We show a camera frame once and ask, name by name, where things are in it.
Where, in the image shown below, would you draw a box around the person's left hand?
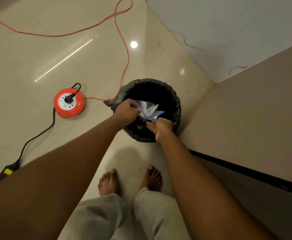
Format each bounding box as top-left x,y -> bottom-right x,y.
113,98 -> 141,129

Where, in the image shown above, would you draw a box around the person's right hand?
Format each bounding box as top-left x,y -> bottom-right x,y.
146,117 -> 174,143

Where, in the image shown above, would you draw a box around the clear plastic bag blue edge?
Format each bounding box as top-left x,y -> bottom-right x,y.
133,100 -> 165,121

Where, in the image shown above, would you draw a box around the person's left forearm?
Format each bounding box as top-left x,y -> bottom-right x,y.
0,113 -> 124,240

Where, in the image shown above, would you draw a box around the person's right forearm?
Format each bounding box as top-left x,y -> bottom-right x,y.
156,131 -> 276,240

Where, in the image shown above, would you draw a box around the food scraps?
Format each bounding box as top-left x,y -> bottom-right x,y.
136,116 -> 148,131

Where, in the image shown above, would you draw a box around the black bin with black liner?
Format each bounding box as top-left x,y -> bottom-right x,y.
103,78 -> 182,143

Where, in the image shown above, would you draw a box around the person's right foot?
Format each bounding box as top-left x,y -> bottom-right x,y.
140,165 -> 163,192

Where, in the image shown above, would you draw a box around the person's foot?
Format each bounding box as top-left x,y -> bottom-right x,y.
140,165 -> 163,192
97,168 -> 120,197

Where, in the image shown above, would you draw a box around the round orange extension socket reel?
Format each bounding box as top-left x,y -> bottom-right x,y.
54,88 -> 85,118

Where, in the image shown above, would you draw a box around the person's left foot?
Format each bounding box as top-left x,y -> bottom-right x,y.
97,168 -> 120,197

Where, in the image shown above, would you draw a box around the light grey trousers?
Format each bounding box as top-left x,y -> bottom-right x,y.
58,187 -> 192,240

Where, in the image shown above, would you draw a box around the black skirting strip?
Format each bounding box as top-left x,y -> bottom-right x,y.
188,149 -> 292,199

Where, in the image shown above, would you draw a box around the black adapter with yellow label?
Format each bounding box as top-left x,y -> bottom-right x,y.
0,161 -> 21,189

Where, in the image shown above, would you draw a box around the orange power cable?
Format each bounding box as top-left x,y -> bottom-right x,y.
0,0 -> 134,102

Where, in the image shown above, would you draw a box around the black power cable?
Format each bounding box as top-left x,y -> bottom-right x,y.
17,82 -> 82,165

